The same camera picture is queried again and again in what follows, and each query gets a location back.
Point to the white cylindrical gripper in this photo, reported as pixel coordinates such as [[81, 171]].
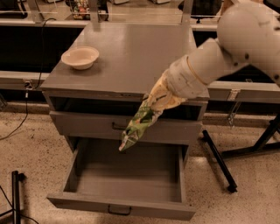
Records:
[[183, 78]]

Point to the green jalapeno chip bag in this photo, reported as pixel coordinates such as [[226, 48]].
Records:
[[146, 116]]

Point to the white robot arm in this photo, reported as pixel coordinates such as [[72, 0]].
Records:
[[247, 34]]

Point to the closed grey upper drawer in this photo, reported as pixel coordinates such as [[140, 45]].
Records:
[[164, 131]]

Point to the grey drawer cabinet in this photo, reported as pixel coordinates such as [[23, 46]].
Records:
[[132, 58]]

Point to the open grey bottom drawer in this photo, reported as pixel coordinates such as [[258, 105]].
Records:
[[145, 180]]

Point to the cream bowl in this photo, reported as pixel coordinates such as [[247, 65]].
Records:
[[80, 58]]

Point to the colourful items basket background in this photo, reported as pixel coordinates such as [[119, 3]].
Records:
[[80, 9]]

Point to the black floor stand left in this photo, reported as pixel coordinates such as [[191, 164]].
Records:
[[15, 211]]

